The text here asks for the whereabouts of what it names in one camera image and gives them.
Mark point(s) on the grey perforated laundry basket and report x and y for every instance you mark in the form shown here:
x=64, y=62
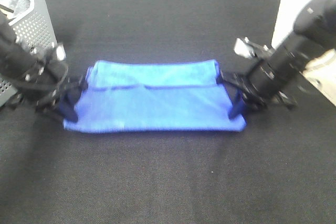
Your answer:
x=34, y=32

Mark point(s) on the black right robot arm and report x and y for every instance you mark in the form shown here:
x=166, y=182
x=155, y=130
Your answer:
x=313, y=34

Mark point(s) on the blue microfibre towel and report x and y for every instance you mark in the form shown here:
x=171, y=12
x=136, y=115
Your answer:
x=154, y=97

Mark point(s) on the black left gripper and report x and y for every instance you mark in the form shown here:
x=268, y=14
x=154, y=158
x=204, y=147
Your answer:
x=43, y=87

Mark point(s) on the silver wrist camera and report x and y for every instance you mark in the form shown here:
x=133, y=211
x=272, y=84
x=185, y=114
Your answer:
x=58, y=52
x=246, y=48

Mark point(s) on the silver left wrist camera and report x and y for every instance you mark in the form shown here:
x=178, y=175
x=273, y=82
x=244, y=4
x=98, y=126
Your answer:
x=58, y=52

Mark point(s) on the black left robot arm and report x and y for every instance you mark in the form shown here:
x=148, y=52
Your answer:
x=9, y=43

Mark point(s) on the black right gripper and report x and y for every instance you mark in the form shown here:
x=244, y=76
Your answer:
x=262, y=85

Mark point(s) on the grey towel in basket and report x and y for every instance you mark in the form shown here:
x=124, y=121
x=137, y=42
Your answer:
x=14, y=8

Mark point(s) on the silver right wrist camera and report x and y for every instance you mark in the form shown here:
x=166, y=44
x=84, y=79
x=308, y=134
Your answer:
x=246, y=48

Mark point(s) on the white plastic storage basket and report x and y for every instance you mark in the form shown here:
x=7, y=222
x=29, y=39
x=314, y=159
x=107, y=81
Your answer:
x=307, y=28

